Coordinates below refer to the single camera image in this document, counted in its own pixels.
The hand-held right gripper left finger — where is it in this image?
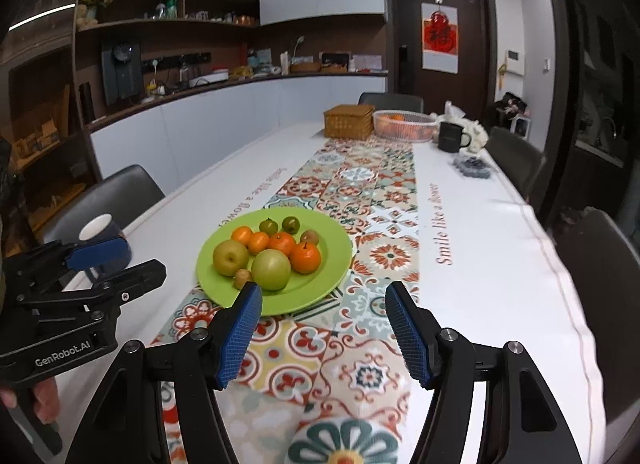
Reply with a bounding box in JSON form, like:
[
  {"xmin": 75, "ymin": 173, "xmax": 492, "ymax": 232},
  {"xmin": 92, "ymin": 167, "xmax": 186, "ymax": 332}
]
[{"xmin": 65, "ymin": 281, "xmax": 263, "ymax": 464}]

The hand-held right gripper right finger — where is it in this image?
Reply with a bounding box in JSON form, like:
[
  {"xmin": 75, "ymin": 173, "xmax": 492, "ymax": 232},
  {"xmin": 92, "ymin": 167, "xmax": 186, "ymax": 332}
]
[{"xmin": 385, "ymin": 281, "xmax": 583, "ymax": 464}]

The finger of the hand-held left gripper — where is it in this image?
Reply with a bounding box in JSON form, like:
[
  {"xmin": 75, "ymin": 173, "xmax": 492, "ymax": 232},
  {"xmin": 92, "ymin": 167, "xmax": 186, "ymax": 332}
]
[
  {"xmin": 0, "ymin": 237, "xmax": 132, "ymax": 295},
  {"xmin": 17, "ymin": 259, "xmax": 167, "ymax": 317}
]

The green pear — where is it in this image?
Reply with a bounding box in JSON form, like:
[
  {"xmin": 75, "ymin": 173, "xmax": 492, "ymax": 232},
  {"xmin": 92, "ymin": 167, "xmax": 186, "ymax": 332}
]
[{"xmin": 251, "ymin": 249, "xmax": 292, "ymax": 291}]

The yellow round pear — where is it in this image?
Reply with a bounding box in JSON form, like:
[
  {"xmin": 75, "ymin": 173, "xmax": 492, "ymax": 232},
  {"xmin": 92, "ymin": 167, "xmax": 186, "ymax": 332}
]
[{"xmin": 213, "ymin": 240, "xmax": 250, "ymax": 277}]

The orange with stem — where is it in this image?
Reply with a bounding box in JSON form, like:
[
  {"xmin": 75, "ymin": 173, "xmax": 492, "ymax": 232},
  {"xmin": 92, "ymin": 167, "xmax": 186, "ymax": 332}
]
[{"xmin": 290, "ymin": 242, "xmax": 322, "ymax": 275}]

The green plate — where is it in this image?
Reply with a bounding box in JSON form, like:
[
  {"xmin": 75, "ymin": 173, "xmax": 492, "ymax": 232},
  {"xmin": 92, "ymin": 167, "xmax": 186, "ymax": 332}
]
[{"xmin": 196, "ymin": 207, "xmax": 355, "ymax": 317}]

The person's left hand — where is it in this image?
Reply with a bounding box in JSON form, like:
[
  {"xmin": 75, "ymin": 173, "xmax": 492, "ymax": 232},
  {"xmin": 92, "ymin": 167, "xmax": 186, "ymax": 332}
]
[{"xmin": 0, "ymin": 375, "xmax": 62, "ymax": 425}]

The blue mug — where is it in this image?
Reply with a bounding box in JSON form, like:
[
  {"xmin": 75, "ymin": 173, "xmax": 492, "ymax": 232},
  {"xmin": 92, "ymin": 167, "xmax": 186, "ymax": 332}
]
[{"xmin": 78, "ymin": 214, "xmax": 132, "ymax": 285}]

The grey chair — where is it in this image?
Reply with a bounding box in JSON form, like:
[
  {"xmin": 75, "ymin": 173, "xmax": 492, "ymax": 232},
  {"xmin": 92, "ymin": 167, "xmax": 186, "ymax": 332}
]
[
  {"xmin": 358, "ymin": 92, "xmax": 425, "ymax": 114},
  {"xmin": 550, "ymin": 209, "xmax": 640, "ymax": 450},
  {"xmin": 42, "ymin": 165, "xmax": 166, "ymax": 245},
  {"xmin": 485, "ymin": 126, "xmax": 546, "ymax": 199}
]

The patterned table runner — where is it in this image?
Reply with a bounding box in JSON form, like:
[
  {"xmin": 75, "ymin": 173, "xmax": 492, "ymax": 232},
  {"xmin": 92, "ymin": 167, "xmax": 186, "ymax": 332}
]
[{"xmin": 150, "ymin": 136, "xmax": 437, "ymax": 464}]

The black bottle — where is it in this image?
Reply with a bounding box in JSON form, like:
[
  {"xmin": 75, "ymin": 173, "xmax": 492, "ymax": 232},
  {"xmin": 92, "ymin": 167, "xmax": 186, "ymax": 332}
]
[{"xmin": 77, "ymin": 82, "xmax": 96, "ymax": 125}]

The dark mug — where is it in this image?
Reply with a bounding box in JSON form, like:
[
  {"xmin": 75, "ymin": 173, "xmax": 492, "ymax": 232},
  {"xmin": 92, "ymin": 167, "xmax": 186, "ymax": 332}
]
[{"xmin": 438, "ymin": 121, "xmax": 472, "ymax": 153}]

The clear plastic container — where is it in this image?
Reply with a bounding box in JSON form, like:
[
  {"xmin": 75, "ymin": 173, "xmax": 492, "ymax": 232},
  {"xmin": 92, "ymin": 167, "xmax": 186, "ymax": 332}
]
[{"xmin": 372, "ymin": 110, "xmax": 437, "ymax": 143}]

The white plastic bag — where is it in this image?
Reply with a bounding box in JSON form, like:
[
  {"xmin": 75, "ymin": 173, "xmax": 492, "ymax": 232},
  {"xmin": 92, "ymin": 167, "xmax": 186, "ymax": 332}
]
[{"xmin": 430, "ymin": 100, "xmax": 488, "ymax": 152}]

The wicker basket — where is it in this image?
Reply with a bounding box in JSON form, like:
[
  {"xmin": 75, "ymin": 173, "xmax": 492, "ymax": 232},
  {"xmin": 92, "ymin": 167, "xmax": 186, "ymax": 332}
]
[{"xmin": 323, "ymin": 104, "xmax": 376, "ymax": 140}]

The dark bag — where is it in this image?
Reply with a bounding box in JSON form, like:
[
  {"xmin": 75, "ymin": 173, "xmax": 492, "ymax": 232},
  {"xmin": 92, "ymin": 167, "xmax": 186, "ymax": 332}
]
[{"xmin": 487, "ymin": 92, "xmax": 532, "ymax": 137}]

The dark wooden door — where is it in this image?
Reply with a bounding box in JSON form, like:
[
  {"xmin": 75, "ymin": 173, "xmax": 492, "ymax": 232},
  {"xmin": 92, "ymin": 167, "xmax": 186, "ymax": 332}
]
[{"xmin": 385, "ymin": 0, "xmax": 496, "ymax": 119}]

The black wall appliance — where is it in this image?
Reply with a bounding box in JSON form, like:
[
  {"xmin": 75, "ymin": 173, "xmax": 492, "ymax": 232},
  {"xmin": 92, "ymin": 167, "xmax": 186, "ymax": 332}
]
[{"xmin": 101, "ymin": 40, "xmax": 142, "ymax": 104}]

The red wall calendar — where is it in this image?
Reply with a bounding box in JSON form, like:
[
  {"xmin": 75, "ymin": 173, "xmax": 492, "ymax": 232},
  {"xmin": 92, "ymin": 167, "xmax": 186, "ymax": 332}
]
[{"xmin": 421, "ymin": 2, "xmax": 460, "ymax": 74}]

